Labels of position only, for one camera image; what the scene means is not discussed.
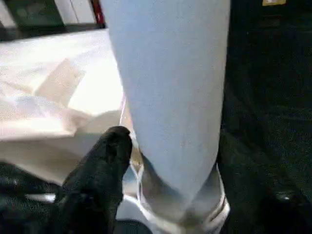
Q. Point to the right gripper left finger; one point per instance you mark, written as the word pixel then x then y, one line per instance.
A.
pixel 92 180

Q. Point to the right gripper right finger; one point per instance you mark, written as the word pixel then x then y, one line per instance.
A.
pixel 258 200

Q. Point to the white plastic table top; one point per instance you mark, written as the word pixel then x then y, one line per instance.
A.
pixel 48 85

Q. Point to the white plastic table leg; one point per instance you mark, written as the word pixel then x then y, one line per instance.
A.
pixel 170 73

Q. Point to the red bottle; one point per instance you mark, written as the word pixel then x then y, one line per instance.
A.
pixel 98 13

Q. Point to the black cabinet gold label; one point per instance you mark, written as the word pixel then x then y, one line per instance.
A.
pixel 273 2

